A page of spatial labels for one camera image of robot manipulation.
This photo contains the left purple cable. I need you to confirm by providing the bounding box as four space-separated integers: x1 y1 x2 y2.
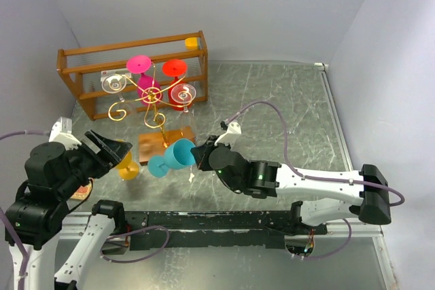
0 129 52 141

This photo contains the white red box on shelf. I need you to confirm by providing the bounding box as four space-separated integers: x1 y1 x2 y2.
101 69 132 82

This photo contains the clear flute glass two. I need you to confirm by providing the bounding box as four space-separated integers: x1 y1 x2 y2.
169 84 196 113

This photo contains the gold wire wine glass rack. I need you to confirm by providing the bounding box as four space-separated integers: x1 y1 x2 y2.
122 74 184 165

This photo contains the yellow plastic wine glass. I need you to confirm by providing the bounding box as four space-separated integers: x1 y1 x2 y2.
115 150 140 180

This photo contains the yellow block on shelf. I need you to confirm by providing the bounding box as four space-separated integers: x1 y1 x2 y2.
184 37 201 50

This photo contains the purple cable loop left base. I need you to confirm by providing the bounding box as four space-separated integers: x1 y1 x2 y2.
99 225 170 264

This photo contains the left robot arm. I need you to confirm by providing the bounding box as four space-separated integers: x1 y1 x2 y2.
1 130 132 289

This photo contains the pink plastic wine glass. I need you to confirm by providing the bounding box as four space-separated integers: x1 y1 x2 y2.
126 55 160 98

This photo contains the clear flute glass three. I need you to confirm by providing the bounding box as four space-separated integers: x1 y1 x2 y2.
101 75 137 122

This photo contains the blue plastic wine glass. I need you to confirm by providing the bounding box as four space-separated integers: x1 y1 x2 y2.
147 139 195 178

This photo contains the orange wooden shelf rack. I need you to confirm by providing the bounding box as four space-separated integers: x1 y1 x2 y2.
56 31 209 120

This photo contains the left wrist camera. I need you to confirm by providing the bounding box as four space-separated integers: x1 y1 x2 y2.
49 117 82 150

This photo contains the red plastic wine glass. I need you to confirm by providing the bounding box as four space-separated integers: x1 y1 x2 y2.
162 59 188 111

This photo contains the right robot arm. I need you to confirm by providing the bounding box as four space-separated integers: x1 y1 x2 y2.
190 137 392 234

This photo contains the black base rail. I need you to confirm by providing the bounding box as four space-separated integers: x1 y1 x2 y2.
98 211 329 252

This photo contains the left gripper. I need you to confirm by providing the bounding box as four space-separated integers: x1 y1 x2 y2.
56 126 133 197

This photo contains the clear flute glass one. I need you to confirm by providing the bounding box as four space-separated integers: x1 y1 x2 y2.
180 107 196 142

